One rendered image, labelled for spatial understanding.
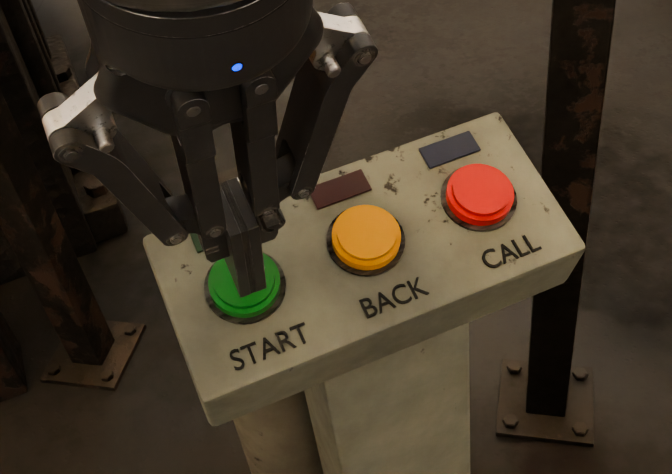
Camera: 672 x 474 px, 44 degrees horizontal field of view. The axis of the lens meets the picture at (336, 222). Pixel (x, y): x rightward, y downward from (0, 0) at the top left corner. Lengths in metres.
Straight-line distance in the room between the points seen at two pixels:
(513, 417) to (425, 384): 0.57
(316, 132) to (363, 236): 0.14
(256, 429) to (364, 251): 0.34
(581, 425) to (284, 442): 0.46
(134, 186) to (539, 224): 0.26
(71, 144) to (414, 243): 0.24
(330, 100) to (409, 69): 1.43
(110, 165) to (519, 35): 1.59
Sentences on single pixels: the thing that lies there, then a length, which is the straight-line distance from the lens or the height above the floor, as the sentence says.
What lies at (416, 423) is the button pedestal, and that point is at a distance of 0.58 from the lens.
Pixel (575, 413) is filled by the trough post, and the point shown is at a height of 0.01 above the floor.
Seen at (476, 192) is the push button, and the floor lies 0.61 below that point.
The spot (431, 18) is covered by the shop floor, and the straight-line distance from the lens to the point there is 1.94.
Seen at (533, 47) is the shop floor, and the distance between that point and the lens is 1.81.
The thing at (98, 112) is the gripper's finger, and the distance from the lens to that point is 0.31.
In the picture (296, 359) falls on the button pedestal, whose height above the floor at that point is 0.58.
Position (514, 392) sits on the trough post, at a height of 0.01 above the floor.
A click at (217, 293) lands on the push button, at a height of 0.61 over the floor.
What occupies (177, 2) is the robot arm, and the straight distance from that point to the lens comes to 0.22.
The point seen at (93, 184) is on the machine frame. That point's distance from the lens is 1.46.
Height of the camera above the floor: 0.93
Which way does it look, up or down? 42 degrees down
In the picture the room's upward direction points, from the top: 9 degrees counter-clockwise
